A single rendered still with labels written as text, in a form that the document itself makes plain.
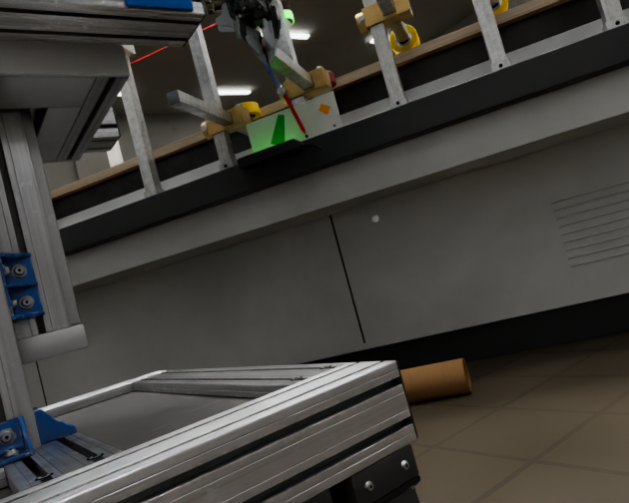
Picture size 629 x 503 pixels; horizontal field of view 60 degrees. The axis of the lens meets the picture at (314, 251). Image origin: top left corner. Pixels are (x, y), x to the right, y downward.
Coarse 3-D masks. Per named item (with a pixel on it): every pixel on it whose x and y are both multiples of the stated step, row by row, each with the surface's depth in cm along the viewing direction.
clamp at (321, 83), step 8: (312, 72) 141; (320, 72) 140; (320, 80) 140; (328, 80) 143; (288, 88) 143; (296, 88) 143; (312, 88) 141; (320, 88) 141; (328, 88) 143; (280, 96) 144; (288, 96) 144; (296, 96) 143; (312, 96) 146
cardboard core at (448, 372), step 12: (456, 360) 124; (408, 372) 126; (420, 372) 125; (432, 372) 124; (444, 372) 122; (456, 372) 121; (468, 372) 127; (408, 384) 125; (420, 384) 124; (432, 384) 123; (444, 384) 122; (456, 384) 121; (468, 384) 126; (408, 396) 125; (420, 396) 124; (432, 396) 124; (444, 396) 124
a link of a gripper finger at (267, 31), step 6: (264, 18) 114; (264, 24) 114; (270, 24) 115; (264, 30) 112; (270, 30) 115; (264, 36) 112; (270, 36) 115; (270, 42) 114; (276, 42) 116; (270, 48) 115; (276, 48) 116; (270, 54) 116; (270, 60) 116
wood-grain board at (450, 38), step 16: (544, 0) 140; (560, 0) 139; (496, 16) 144; (512, 16) 143; (528, 16) 144; (464, 32) 147; (480, 32) 146; (416, 48) 151; (432, 48) 150; (400, 64) 154; (336, 80) 159; (352, 80) 158; (272, 112) 166; (176, 144) 178; (192, 144) 176; (96, 176) 189; (112, 176) 188; (64, 192) 194
